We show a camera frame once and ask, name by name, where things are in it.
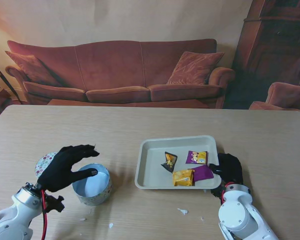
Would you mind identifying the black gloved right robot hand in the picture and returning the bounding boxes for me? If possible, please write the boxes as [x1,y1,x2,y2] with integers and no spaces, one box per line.
[208,152,243,186]

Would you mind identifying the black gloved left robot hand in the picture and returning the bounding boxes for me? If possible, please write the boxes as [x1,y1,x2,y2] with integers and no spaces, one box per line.
[36,144,100,193]

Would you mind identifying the polka dot round box lid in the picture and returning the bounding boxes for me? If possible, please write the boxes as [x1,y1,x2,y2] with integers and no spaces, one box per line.
[34,151,59,178]

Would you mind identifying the plain purple snack packet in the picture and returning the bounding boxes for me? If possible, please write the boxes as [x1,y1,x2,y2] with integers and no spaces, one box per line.
[192,164,215,182]

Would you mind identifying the purple printed snack packet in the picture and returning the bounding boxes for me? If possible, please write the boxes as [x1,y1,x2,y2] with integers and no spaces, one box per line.
[185,150,209,165]

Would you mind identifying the black and yellow snack packet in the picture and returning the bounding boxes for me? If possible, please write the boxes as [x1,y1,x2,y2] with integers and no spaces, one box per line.
[160,151,179,173]

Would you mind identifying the beige rectangular tray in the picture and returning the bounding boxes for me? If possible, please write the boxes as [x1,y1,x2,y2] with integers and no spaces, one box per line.
[134,135,222,191]

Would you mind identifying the round polka dot cookie box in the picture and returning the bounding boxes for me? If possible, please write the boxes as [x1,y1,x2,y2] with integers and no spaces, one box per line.
[71,163,113,207]

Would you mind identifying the red brown armchair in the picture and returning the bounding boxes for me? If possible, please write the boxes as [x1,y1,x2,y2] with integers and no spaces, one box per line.
[249,81,300,111]

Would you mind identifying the patterned orange sofa cushion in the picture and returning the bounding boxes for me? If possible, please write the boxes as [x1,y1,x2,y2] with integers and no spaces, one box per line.
[166,51,225,85]

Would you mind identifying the plain red brown sofa cushion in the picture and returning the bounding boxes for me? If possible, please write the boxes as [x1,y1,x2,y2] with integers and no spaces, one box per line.
[5,51,57,85]

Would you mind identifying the red brown three-seat sofa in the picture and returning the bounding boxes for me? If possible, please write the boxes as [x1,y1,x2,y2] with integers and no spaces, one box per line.
[5,38,235,109]

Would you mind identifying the dark wooden cabinet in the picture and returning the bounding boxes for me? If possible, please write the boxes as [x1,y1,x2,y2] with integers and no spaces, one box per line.
[236,0,300,83]

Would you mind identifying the red right wrist cable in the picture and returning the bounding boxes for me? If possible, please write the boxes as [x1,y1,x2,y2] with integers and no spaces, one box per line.
[221,182,235,201]

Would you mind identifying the red wrist cable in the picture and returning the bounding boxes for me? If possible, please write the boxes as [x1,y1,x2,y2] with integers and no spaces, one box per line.
[41,189,49,240]
[221,182,235,201]

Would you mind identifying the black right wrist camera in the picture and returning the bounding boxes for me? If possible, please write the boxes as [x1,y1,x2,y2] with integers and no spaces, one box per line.
[210,185,225,201]

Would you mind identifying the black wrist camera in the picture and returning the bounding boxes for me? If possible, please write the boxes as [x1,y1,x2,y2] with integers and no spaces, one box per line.
[43,194,66,214]
[210,185,225,201]

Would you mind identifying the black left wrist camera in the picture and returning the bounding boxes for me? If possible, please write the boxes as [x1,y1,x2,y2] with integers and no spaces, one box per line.
[43,194,66,214]

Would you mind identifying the red left wrist cable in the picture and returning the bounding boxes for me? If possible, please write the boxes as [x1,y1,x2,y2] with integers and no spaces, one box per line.
[41,189,49,240]

